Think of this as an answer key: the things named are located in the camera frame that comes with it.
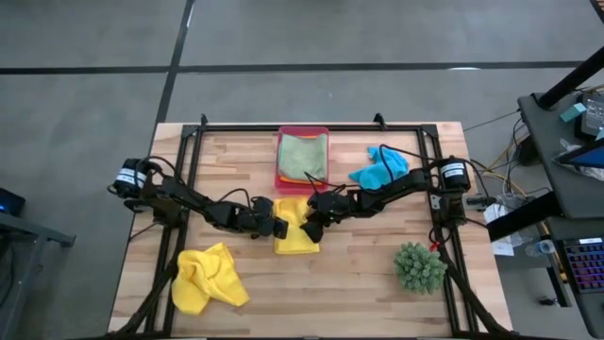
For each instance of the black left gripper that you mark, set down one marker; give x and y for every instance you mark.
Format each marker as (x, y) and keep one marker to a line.
(259, 222)

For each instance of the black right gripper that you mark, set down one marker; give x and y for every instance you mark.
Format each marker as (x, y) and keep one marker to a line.
(337, 207)

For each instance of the yellow microfiber towel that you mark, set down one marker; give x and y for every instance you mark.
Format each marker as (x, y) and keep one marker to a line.
(203, 283)
(295, 241)

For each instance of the green microfiber towel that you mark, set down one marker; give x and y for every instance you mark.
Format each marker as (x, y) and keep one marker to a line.
(302, 158)

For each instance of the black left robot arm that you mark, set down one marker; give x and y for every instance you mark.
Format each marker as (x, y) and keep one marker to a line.
(189, 200)

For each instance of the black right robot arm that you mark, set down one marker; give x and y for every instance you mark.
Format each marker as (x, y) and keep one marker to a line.
(406, 186)

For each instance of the blue microfiber towel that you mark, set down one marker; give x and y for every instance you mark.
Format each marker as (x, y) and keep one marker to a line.
(377, 175)

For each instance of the pink translucent plastic bin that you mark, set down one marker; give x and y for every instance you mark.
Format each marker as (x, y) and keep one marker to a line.
(302, 190)

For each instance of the green artificial plant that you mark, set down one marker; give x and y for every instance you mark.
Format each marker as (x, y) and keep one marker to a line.
(419, 268)

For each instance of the white crumpled paper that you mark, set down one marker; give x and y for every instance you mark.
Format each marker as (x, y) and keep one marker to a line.
(502, 248)

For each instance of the black power adapter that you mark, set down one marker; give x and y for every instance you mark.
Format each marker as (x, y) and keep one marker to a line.
(526, 151)

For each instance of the clear plastic bottle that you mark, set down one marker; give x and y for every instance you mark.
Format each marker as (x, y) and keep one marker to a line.
(542, 247)

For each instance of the dark side table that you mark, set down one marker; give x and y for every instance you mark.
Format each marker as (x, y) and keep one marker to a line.
(28, 231)

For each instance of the small black device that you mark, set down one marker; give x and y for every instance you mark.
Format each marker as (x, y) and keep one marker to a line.
(547, 300)

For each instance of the blue-lit black device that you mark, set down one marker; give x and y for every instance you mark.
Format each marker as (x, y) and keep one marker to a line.
(9, 202)

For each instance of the grey side desk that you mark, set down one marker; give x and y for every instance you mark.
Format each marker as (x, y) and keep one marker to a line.
(585, 198)

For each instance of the backlit computer keyboard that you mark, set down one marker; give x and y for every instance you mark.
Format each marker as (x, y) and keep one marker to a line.
(585, 264)

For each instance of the small teal box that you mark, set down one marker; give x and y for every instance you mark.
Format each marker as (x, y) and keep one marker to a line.
(573, 112)

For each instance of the tablet with blue screen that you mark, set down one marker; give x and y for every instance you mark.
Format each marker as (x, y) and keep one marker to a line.
(587, 158)

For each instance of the black diagonal pole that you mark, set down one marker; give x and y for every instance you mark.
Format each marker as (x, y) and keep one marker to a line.
(571, 78)

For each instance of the black electronic device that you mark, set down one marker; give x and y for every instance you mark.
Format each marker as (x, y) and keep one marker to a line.
(592, 113)

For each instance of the black aluminium table frame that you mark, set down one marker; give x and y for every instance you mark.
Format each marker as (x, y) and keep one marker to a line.
(236, 127)

